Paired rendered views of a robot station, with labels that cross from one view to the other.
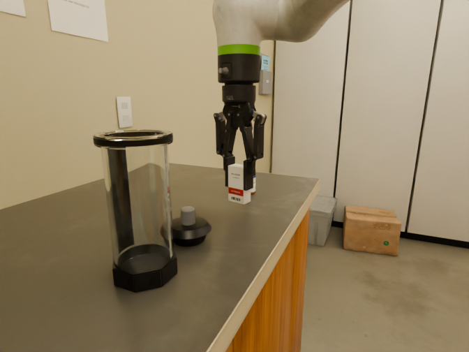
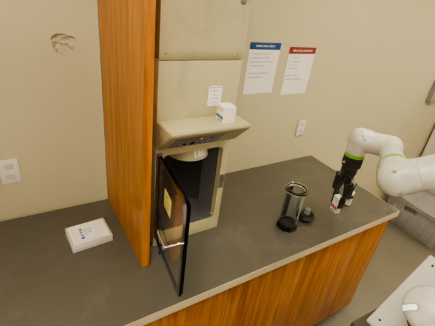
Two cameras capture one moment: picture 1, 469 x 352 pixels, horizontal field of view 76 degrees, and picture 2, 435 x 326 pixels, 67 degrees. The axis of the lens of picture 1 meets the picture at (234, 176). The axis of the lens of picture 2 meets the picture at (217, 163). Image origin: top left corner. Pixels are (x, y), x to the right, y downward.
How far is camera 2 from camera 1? 1.14 m
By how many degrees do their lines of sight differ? 32
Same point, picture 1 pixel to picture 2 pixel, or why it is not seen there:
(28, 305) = (254, 220)
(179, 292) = (294, 237)
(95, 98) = (288, 122)
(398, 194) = not seen: outside the picture
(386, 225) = not seen: outside the picture
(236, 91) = (345, 171)
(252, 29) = (361, 151)
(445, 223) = not seen: outside the picture
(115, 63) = (305, 103)
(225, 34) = (348, 149)
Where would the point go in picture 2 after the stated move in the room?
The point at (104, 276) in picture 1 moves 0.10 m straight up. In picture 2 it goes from (274, 220) to (278, 205)
